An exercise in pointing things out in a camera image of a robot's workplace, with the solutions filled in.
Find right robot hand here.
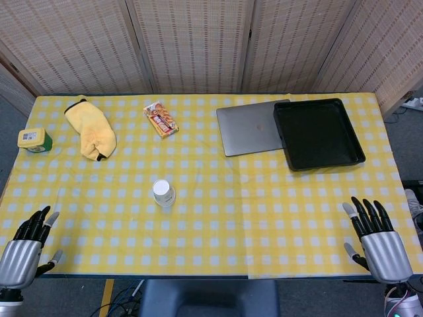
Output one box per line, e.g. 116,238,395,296
342,196,414,285

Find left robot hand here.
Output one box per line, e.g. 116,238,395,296
0,205,63,290

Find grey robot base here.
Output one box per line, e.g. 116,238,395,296
138,279,280,317

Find yellow checked tablecloth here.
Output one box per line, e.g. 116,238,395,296
0,94,292,277
237,92,416,281

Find green tub with yellow lid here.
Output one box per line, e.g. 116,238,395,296
17,128,54,155

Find black baking tray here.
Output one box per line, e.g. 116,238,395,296
273,98,367,172

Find yellow oven mitt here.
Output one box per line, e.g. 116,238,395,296
63,94,118,162

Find white power strip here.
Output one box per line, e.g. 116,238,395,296
403,96,423,112

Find grey laptop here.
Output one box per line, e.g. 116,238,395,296
215,99,291,158

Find orange snack box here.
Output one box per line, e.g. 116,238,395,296
143,102,180,139

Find woven folding screen panel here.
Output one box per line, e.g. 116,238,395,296
313,0,423,117
0,0,157,97
125,0,256,95
240,0,360,94

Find floor cable bundle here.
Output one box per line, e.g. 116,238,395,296
88,280,146,317

